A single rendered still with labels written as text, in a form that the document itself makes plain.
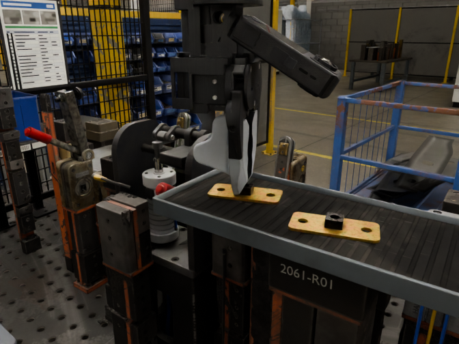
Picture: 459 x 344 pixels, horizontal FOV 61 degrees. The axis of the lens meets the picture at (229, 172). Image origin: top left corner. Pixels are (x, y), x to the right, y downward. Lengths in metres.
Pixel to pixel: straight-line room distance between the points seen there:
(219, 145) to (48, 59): 1.22
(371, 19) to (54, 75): 12.08
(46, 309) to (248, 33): 0.88
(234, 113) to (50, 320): 0.80
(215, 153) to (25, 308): 0.81
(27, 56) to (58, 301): 0.84
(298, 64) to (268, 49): 0.03
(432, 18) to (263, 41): 12.36
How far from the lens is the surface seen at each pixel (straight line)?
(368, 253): 0.36
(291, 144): 0.94
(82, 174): 0.99
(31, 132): 0.92
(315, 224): 0.39
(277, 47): 0.39
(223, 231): 0.39
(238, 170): 0.41
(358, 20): 13.35
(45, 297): 1.15
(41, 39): 1.58
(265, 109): 4.37
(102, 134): 1.34
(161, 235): 0.72
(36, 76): 1.56
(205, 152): 0.43
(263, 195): 0.45
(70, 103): 0.96
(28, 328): 1.07
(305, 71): 0.39
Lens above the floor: 1.34
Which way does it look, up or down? 20 degrees down
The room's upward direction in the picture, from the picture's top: straight up
